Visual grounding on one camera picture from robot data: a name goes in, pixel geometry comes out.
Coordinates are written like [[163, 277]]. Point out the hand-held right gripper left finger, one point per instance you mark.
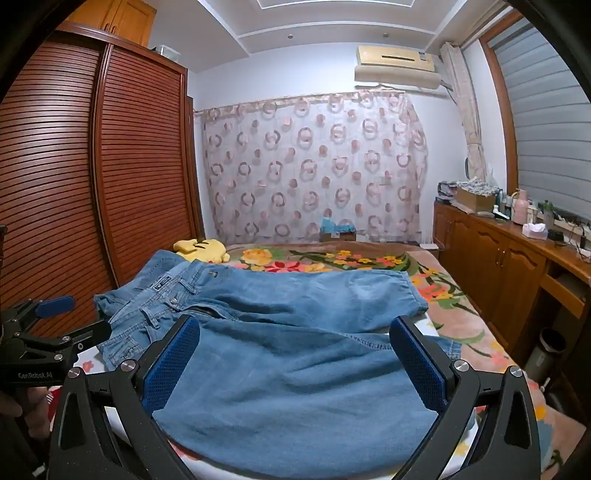
[[171, 364]]

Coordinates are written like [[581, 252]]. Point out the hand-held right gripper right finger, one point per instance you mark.
[[419, 364]]

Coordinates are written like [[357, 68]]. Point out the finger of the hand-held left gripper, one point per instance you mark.
[[55, 306], [85, 336]]

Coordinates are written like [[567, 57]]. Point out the blue denim pants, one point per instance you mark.
[[300, 369]]

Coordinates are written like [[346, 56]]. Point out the person's left hand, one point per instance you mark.
[[34, 408]]

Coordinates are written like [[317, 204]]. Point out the wooden sideboard cabinet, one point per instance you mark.
[[489, 277]]

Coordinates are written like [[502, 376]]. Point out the yellow plush toy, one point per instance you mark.
[[203, 249]]

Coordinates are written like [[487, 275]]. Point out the grey trash bin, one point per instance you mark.
[[545, 355]]

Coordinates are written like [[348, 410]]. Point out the floral blanket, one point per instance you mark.
[[323, 258]]

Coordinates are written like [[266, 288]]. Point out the cardboard box with blue items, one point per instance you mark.
[[337, 228]]

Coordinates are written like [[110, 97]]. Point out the wooden louvred wardrobe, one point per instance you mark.
[[138, 161]]

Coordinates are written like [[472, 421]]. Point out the stack of small boxes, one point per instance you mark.
[[445, 191]]

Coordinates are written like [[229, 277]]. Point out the open cardboard box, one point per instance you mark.
[[475, 198]]

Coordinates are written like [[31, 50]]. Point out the pink tissue box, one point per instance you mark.
[[535, 231]]

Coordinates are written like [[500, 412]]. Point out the pink bottle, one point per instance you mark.
[[521, 207]]

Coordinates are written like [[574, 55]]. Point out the green bottle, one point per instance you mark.
[[548, 213]]

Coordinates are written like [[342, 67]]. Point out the white power strip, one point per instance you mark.
[[570, 224]]

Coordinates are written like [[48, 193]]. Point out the sheer circle-patterned curtain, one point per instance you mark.
[[314, 170]]

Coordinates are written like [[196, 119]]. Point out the tied beige curtain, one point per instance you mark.
[[468, 115]]

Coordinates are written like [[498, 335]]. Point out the clear storage box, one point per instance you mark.
[[166, 52]]

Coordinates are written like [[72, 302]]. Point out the grey window blind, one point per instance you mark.
[[545, 115]]

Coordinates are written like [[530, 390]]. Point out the wooden overhead cabinet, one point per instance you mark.
[[120, 18]]

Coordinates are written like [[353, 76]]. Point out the beige air conditioner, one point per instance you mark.
[[397, 64]]

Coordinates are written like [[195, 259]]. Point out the wooden window frame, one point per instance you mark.
[[501, 115]]

